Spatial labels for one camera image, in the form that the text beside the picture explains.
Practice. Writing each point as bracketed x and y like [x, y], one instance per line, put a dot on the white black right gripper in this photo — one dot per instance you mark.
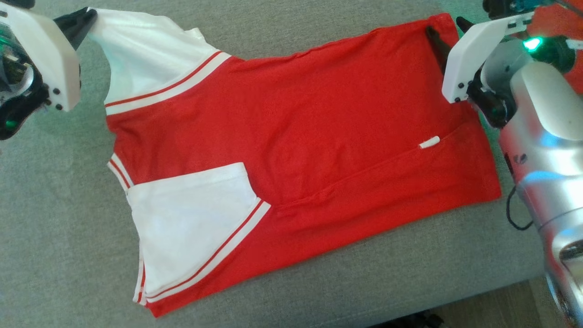
[473, 54]

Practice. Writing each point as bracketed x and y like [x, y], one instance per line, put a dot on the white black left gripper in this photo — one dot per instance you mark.
[50, 59]

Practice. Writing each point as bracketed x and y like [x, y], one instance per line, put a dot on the red white striped garment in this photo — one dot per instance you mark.
[319, 136]

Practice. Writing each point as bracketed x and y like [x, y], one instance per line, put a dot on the folded red garment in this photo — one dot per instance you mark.
[553, 25]

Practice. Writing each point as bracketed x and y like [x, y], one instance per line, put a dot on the grey fabric sofa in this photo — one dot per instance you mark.
[54, 228]

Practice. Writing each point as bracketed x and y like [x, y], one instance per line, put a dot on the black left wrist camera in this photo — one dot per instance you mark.
[13, 59]

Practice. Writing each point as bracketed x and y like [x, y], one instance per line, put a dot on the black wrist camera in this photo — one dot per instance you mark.
[553, 54]
[13, 59]

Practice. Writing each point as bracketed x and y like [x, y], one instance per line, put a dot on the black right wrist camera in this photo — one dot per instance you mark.
[553, 54]

